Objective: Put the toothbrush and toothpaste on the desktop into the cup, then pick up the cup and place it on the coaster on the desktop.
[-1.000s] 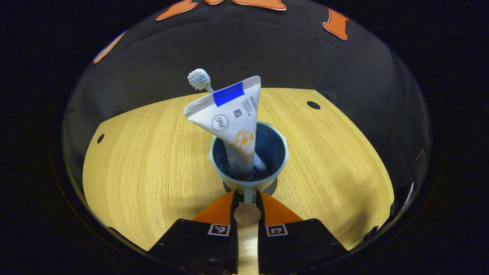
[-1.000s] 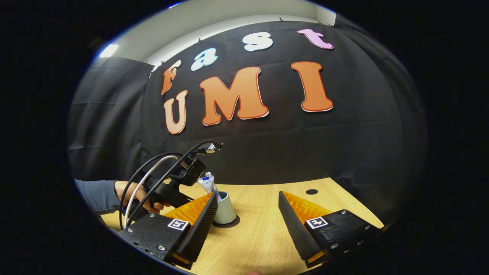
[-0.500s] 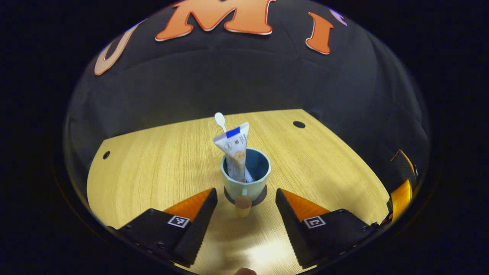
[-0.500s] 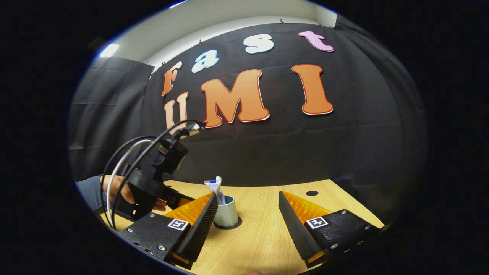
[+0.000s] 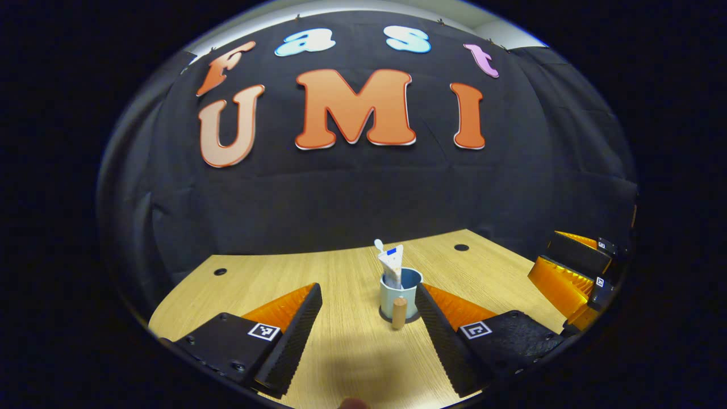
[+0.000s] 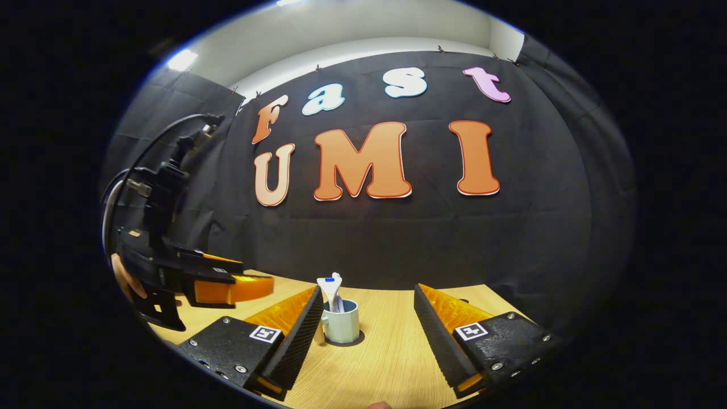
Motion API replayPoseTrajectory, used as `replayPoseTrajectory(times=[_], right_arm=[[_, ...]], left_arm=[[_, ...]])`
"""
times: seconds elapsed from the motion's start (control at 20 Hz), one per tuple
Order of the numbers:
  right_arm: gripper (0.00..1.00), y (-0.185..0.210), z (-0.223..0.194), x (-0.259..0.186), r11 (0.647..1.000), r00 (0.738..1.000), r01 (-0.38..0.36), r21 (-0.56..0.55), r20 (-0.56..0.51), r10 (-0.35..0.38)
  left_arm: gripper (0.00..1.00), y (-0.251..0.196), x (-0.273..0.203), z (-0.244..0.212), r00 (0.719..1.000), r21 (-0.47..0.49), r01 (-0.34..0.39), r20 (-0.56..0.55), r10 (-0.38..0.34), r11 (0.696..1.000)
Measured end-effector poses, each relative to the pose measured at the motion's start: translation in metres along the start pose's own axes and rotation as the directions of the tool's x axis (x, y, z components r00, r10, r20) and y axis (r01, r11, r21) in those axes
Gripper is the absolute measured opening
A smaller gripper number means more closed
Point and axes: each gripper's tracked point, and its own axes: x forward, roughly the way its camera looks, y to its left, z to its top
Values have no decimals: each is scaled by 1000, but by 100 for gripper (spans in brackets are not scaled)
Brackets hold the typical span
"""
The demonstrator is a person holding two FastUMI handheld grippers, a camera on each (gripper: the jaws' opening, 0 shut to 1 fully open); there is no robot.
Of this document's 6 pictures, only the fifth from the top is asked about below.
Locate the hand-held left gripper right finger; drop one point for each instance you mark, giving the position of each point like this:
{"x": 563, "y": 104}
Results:
{"x": 446, "y": 346}

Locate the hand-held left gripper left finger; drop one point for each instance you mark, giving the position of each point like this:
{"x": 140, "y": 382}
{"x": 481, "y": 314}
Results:
{"x": 289, "y": 346}

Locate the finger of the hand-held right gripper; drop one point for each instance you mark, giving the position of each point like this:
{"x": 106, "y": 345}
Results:
{"x": 576, "y": 253}
{"x": 559, "y": 287}

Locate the dark brown round coaster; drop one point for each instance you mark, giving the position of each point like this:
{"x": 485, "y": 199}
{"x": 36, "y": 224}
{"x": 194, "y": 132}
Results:
{"x": 416, "y": 316}

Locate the white toothpaste tube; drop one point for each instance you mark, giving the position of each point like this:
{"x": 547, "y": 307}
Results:
{"x": 393, "y": 267}

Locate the white toothbrush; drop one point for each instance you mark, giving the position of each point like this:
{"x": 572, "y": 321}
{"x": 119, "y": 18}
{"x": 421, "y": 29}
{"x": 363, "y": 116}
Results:
{"x": 379, "y": 245}

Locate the wooden desktop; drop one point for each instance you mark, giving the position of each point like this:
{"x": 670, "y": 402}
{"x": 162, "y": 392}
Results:
{"x": 341, "y": 272}

